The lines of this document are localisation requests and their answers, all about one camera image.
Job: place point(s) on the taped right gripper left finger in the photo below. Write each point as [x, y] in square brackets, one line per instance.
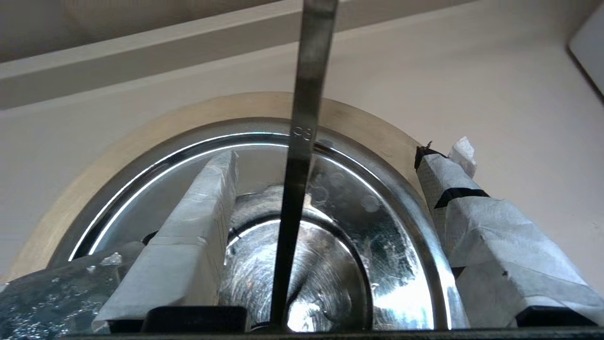
[184, 250]

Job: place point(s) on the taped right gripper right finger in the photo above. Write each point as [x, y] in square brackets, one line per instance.
[500, 245]

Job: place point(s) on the steel pot lid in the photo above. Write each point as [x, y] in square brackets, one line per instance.
[155, 189]

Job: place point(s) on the steel inner soup pot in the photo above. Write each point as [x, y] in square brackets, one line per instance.
[330, 283]

